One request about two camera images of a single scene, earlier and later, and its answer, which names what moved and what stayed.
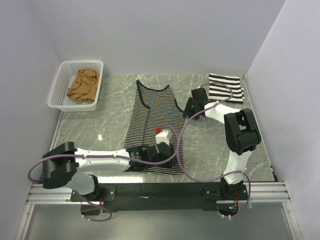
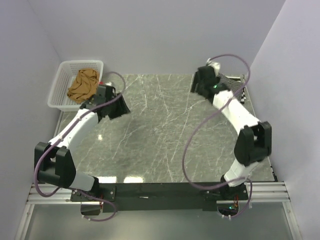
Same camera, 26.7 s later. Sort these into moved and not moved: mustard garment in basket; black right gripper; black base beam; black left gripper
Moved: black right gripper; black left gripper
Not moved: mustard garment in basket; black base beam
